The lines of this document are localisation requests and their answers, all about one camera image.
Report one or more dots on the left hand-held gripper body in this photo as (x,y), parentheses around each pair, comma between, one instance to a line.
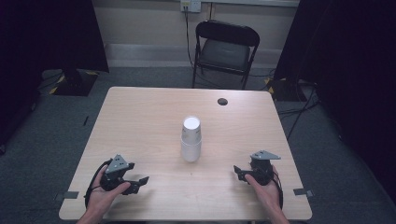
(115,172)

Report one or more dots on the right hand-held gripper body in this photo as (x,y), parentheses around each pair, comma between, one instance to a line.
(263,168)

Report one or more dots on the person's right hand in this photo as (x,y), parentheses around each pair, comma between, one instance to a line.
(264,193)

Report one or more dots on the person's left hand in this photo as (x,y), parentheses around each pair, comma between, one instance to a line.
(104,196)

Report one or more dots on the grey tape strip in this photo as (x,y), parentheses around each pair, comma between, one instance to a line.
(67,195)
(303,192)

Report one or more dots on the black table grommet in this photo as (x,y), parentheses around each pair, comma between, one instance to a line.
(222,101)

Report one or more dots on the black stand base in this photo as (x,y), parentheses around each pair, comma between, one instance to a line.
(74,82)
(286,90)

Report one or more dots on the black folding chair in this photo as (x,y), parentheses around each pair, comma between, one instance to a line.
(225,53)

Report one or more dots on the black curtain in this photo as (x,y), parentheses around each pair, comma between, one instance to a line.
(351,77)
(46,46)

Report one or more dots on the white wall trunking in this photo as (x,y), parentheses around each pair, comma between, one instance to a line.
(249,2)

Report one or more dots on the white wall socket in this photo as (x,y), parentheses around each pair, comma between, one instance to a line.
(190,5)

